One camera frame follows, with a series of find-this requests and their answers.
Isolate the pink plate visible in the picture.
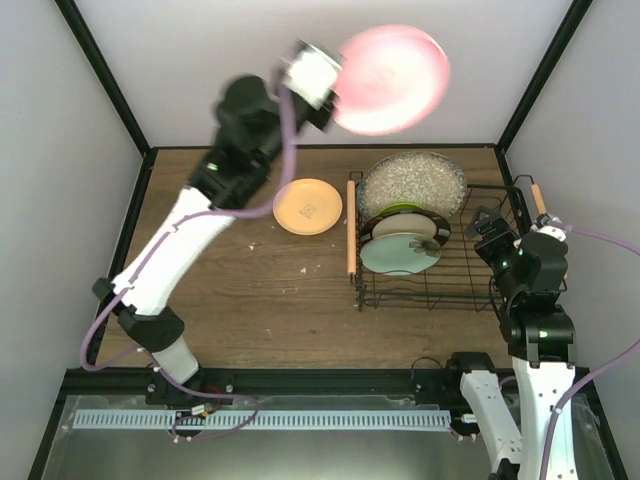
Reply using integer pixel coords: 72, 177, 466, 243
334, 25, 450, 136

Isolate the speckled grey large plate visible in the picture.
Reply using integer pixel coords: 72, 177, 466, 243
356, 152, 467, 219

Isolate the right wooden rack handle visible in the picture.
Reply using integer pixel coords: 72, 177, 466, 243
530, 183, 547, 215

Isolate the green plate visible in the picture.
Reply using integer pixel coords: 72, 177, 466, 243
378, 202, 423, 216

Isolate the left wooden rack handle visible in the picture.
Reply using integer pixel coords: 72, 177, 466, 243
346, 180, 357, 275

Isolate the light teal plate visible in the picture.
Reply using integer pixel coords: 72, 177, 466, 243
360, 232, 442, 276

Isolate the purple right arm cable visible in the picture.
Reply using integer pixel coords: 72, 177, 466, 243
542, 222, 640, 480

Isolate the white slotted cable duct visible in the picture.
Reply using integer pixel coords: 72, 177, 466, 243
72, 409, 451, 432

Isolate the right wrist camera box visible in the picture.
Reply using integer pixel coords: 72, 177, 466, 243
531, 213, 567, 242

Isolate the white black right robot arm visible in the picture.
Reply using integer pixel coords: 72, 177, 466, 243
444, 206, 578, 479

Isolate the wooden rack handle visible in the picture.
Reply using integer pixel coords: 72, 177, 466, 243
530, 183, 547, 215
346, 180, 357, 275

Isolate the glossy black plate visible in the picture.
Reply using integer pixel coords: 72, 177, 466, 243
356, 210, 451, 248

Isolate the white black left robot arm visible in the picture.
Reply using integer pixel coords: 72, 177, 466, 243
80, 74, 336, 404

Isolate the orange plate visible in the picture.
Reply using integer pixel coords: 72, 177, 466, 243
272, 178, 343, 236

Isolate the black cage frame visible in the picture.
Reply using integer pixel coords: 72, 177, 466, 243
27, 0, 630, 480

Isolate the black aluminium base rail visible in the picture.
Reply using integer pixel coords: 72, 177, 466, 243
59, 367, 596, 406

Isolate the black wire dish rack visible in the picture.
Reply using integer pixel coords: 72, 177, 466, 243
351, 171, 531, 312

